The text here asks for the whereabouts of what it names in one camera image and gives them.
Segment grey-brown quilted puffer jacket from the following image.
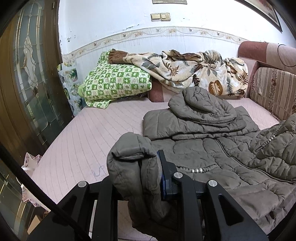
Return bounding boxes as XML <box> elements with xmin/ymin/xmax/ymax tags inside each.
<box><xmin>107</xmin><ymin>86</ymin><xmax>295</xmax><ymax>240</ymax></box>

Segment leaf-patterned beige blanket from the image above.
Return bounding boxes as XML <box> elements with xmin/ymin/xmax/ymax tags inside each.
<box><xmin>108</xmin><ymin>49</ymin><xmax>248</xmax><ymax>98</ymax></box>

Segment green white checkered quilt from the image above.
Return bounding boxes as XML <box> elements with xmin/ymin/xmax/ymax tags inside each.
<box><xmin>78</xmin><ymin>51</ymin><xmax>152</xmax><ymax>109</ymax></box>

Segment white floral bed skirt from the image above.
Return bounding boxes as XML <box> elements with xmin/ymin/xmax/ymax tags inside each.
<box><xmin>21</xmin><ymin>152</ymin><xmax>50</xmax><ymax>212</ymax></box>

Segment striped floral back cushion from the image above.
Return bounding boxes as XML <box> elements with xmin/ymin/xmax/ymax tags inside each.
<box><xmin>250</xmin><ymin>67</ymin><xmax>295</xmax><ymax>121</ymax></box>

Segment wooden door with glass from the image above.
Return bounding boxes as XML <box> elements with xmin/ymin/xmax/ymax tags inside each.
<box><xmin>1</xmin><ymin>1</ymin><xmax>73</xmax><ymax>163</ymax></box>

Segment small framed picture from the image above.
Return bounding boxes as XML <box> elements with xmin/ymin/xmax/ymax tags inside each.
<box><xmin>152</xmin><ymin>0</ymin><xmax>187</xmax><ymax>4</ymax></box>

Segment large framed picture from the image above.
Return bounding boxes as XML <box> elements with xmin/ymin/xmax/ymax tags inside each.
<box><xmin>236</xmin><ymin>0</ymin><xmax>282</xmax><ymax>33</ymax></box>

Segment beige wall switch plate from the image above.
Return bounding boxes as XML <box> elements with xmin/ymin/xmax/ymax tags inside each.
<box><xmin>151</xmin><ymin>13</ymin><xmax>171</xmax><ymax>22</ymax></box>

